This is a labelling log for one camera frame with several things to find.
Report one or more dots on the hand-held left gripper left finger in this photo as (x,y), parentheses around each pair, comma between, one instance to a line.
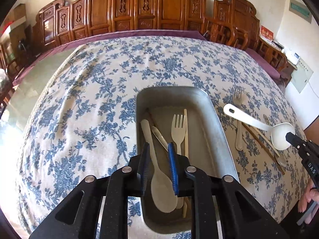
(145,169)

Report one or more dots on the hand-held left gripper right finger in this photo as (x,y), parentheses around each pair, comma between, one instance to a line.
(173,169)

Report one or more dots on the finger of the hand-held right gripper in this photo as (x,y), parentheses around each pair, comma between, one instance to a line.
(295,142)

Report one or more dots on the white ladle spoon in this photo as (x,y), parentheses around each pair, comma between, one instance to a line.
(281,137)

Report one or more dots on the beige plastic spoon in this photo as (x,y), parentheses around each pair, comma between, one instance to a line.
(162,191)

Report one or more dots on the light wooden chopstick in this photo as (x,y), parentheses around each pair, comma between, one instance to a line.
(269,145)

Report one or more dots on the beige plastic fork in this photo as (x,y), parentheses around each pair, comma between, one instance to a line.
(179,134)

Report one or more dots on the rectangular metal tray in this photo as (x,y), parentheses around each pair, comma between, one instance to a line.
(209,134)

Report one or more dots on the silver metal fork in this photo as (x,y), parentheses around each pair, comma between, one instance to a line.
(238,134)

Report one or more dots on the person's right hand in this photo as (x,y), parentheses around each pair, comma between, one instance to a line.
(305,199)

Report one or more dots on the white electrical panel box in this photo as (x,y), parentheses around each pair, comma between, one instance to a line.
(301,76)

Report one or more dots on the blue floral tablecloth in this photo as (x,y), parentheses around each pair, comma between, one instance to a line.
(87,104)

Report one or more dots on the small white box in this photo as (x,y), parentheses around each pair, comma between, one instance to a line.
(278,45)

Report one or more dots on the red standing card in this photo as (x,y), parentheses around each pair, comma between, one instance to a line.
(266,33)

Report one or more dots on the long purple sofa cushion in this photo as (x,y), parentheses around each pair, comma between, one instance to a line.
(149,32)

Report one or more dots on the carved wooden armchair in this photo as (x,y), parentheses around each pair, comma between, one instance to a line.
(239,12)

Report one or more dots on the carved wooden sofa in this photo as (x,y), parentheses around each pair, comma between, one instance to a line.
(99,10)

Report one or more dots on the black desk lamp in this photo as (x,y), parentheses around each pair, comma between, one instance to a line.
(23,47)

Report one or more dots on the brown cardboard box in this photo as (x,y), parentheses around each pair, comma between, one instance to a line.
(18,12)

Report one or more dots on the grey green wall panel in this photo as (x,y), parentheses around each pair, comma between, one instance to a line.
(299,10)

